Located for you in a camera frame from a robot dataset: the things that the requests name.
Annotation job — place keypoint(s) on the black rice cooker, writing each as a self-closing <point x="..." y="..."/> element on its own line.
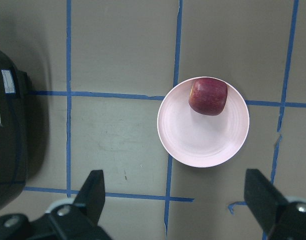
<point x="13" y="130"/>

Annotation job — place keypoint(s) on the pink plate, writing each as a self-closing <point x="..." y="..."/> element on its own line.
<point x="199" y="140"/>

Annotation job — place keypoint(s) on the red apple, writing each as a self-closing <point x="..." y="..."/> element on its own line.
<point x="208" y="96"/>

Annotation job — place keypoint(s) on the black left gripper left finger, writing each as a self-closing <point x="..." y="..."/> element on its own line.
<point x="79" y="220"/>

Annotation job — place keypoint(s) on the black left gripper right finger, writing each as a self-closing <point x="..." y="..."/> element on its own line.
<point x="280" y="217"/>

